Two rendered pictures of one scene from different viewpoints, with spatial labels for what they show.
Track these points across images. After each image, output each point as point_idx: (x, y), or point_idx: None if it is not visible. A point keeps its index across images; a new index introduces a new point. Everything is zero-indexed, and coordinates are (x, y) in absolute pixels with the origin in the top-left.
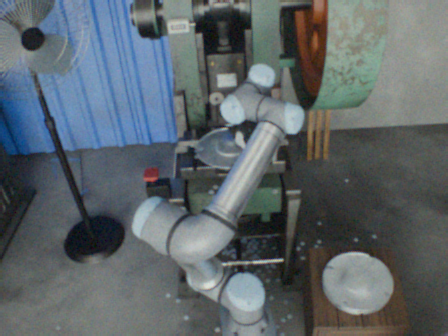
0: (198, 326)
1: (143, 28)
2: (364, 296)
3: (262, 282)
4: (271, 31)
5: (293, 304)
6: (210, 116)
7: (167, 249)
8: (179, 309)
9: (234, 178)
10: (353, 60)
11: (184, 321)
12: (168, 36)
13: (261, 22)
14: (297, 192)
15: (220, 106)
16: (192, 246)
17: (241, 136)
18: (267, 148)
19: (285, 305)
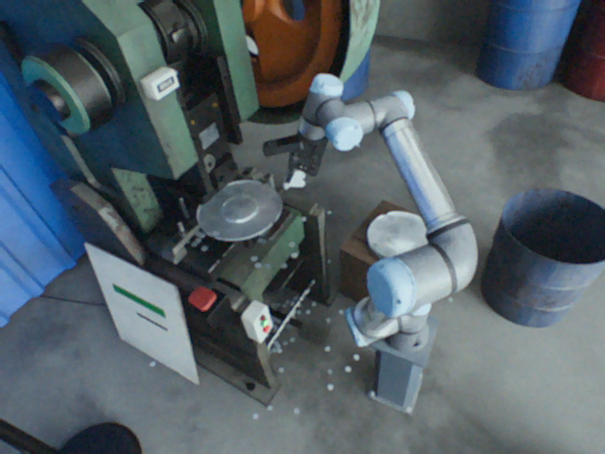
0: (314, 404)
1: (96, 113)
2: (419, 241)
3: (306, 317)
4: (241, 47)
5: (347, 307)
6: (198, 192)
7: (453, 288)
8: (281, 412)
9: (432, 183)
10: (363, 33)
11: (299, 415)
12: (146, 107)
13: (231, 40)
14: (316, 205)
15: (217, 169)
16: (474, 261)
17: (299, 174)
18: (421, 141)
19: (343, 314)
